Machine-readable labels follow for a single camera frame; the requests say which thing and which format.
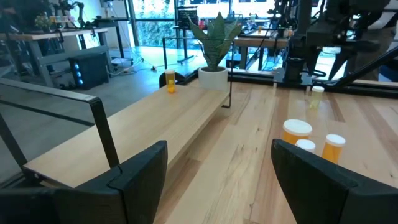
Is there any green plant in white pot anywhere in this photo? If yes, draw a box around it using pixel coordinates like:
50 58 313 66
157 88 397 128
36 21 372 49
186 11 243 91

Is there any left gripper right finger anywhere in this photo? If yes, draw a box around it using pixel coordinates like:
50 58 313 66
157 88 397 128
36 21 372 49
270 139 398 224

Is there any small orange medicine bottle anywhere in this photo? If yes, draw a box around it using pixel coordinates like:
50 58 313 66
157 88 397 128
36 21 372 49
164 68 177 94
321 133 346 165

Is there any wooden table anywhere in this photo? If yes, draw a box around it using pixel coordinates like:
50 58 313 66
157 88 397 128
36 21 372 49
233 29 292 71

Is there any small yellow medicine bottle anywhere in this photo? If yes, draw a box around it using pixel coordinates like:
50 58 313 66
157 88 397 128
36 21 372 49
309 85 325 110

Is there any large orange medicine bottle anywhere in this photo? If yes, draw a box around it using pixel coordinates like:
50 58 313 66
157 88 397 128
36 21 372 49
282 119 313 146

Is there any wooden workbench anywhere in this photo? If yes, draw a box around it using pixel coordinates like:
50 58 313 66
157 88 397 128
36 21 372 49
0 27 110 90

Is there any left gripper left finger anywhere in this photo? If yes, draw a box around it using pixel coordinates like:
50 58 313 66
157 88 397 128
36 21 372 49
74 140 169 224

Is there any black rack stand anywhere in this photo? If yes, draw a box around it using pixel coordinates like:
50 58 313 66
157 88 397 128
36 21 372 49
175 5 200 65

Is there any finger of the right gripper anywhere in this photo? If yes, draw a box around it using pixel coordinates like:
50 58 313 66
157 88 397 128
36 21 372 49
328 48 354 82
305 46 323 78

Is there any black computer tower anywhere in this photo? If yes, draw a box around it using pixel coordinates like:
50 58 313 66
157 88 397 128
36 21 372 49
68 52 110 91

